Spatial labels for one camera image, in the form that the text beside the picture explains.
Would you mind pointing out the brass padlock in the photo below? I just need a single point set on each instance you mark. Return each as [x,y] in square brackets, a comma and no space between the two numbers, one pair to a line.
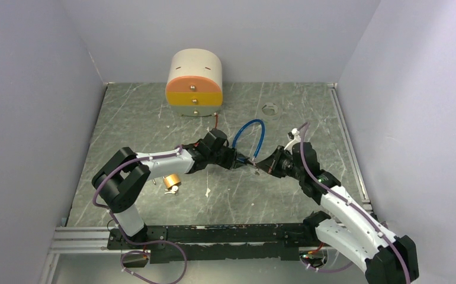
[171,182]

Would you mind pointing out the blue cable lock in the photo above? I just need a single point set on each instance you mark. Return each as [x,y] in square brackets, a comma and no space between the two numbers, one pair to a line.
[252,136]

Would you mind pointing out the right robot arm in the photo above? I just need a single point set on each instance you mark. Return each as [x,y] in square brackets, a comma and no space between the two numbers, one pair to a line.
[344,224]

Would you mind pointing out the padlock keys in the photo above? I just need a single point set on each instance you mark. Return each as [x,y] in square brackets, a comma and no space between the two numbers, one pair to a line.
[172,191]

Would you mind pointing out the beige drawer cabinet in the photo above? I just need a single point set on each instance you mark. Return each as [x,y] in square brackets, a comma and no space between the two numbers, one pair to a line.
[195,83]

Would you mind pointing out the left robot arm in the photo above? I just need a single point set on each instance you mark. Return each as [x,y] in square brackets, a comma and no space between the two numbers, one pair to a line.
[120,181]

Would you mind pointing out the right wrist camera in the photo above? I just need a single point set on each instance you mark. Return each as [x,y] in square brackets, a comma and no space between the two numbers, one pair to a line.
[294,138]

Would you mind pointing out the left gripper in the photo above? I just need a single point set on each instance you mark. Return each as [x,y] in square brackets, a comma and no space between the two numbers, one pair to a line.
[233,161]

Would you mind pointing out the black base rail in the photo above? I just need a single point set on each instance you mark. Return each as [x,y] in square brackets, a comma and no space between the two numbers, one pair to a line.
[167,243]

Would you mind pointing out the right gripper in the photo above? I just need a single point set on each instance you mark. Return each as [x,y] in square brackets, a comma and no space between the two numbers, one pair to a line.
[274,158]

